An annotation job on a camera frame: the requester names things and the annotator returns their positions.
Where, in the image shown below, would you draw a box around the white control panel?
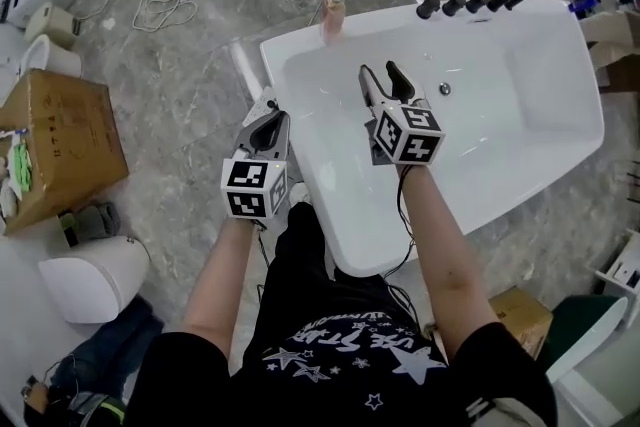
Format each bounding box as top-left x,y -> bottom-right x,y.
243,87 -> 281,127

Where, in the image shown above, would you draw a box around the large brown cardboard box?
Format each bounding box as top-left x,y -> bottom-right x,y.
0,68 -> 130,236

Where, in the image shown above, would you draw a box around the open brown cardboard box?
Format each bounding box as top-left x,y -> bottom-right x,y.
581,9 -> 640,92

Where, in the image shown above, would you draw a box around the green and white cloth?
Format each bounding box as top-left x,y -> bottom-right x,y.
8,137 -> 34,196

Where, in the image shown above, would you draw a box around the white plastic tube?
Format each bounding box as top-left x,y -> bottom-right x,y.
228,41 -> 267,99

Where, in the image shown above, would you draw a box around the black trousers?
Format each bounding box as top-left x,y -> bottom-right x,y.
257,202 -> 389,301

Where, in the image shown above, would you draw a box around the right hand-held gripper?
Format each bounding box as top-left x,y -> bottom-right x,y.
357,60 -> 447,167

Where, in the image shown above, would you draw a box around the beige toilet seat unit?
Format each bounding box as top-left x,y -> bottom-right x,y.
23,2 -> 81,50

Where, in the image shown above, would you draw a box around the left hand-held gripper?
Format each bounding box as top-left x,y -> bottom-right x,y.
221,111 -> 293,221

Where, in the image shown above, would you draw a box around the grey slippers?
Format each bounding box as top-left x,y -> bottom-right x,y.
58,200 -> 122,249

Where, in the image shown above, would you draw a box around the rounded white toilet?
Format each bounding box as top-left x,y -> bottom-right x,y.
38,234 -> 151,326

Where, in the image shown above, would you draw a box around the small brown cardboard box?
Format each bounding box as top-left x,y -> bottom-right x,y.
487,287 -> 555,362

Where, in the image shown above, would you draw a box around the person's right forearm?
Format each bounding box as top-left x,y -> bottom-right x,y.
398,162 -> 504,352

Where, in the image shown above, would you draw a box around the white shelf unit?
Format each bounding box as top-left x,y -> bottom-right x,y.
589,229 -> 640,311

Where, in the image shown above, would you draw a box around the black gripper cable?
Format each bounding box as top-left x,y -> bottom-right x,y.
382,162 -> 426,331

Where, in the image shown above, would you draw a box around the white shoe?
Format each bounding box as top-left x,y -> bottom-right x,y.
288,182 -> 313,206

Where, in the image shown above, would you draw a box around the white bathtub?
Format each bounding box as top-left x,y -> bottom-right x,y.
259,0 -> 606,279

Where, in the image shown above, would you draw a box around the white curved basin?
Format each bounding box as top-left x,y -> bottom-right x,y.
544,297 -> 630,386

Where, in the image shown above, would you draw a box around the black star-print shirt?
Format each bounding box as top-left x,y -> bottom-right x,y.
124,264 -> 559,427

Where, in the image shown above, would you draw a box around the pink liquid bottle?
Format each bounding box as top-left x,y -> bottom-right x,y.
319,0 -> 350,46

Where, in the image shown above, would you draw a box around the person's left forearm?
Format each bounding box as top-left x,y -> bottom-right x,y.
180,214 -> 262,362

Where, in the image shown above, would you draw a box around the dark green mat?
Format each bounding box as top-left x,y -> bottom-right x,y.
542,294 -> 624,369

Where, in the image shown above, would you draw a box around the small white toilet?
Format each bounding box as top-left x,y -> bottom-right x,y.
19,33 -> 83,79

